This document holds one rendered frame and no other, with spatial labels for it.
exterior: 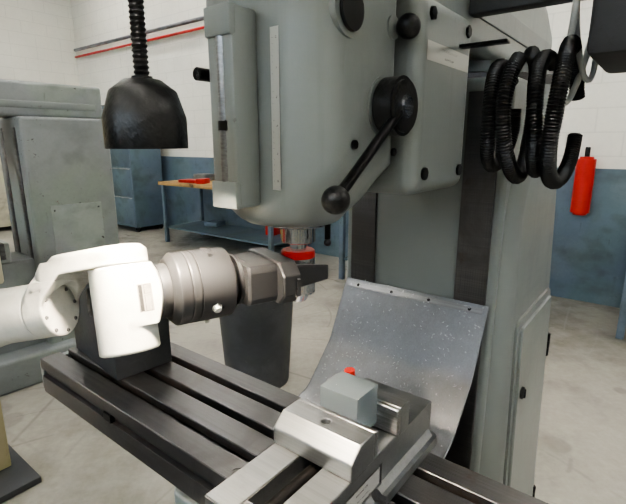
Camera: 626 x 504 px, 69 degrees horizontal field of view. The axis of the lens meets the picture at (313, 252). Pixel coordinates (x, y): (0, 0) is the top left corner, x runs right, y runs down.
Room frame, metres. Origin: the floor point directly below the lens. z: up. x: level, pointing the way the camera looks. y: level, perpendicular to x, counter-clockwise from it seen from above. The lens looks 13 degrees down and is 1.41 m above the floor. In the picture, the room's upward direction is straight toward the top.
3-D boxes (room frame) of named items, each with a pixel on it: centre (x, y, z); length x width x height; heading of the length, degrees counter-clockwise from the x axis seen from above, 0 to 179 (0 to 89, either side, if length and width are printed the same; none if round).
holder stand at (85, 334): (0.94, 0.42, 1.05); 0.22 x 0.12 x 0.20; 46
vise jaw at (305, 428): (0.52, -0.01, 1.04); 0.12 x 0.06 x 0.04; 52
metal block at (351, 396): (0.56, -0.05, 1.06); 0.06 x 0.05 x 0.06; 52
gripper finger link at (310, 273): (0.59, 0.00, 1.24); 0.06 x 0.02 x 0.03; 122
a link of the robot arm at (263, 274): (0.57, 0.10, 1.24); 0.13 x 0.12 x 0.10; 32
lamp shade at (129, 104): (0.43, 0.15, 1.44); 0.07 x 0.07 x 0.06
